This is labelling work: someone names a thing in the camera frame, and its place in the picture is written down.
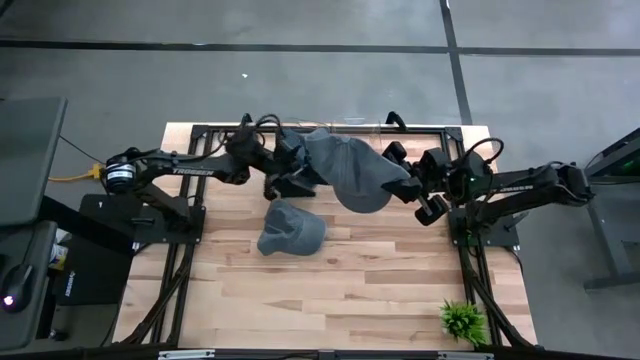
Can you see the slate grey baseball cap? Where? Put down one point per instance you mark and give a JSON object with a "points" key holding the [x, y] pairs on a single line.
{"points": [[292, 230], [350, 165]]}

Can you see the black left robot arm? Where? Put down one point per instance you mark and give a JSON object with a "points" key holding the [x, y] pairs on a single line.
{"points": [[190, 170]]}

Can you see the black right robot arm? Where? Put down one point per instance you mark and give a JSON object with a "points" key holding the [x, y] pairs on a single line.
{"points": [[525, 187]]}

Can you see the grey flat panel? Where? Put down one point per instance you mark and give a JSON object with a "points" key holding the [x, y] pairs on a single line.
{"points": [[30, 160]]}

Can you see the black controller box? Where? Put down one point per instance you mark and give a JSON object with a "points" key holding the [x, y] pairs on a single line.
{"points": [[95, 270]]}

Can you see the black computer mouse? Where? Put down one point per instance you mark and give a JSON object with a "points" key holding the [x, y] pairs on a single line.
{"points": [[17, 285]]}

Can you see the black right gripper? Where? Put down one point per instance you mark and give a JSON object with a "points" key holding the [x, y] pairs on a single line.
{"points": [[435, 172]]}

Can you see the small yellow white package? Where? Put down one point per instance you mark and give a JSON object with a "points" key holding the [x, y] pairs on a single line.
{"points": [[59, 255]]}

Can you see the green plant in white pot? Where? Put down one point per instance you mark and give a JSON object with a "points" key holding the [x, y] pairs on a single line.
{"points": [[462, 322]]}

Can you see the black aluminium table frame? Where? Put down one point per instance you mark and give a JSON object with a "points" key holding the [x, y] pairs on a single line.
{"points": [[425, 130]]}

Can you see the clear plastic bin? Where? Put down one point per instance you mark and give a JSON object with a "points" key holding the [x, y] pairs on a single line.
{"points": [[375, 134]]}

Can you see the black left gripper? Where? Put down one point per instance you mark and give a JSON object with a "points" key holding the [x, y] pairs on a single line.
{"points": [[280, 162]]}

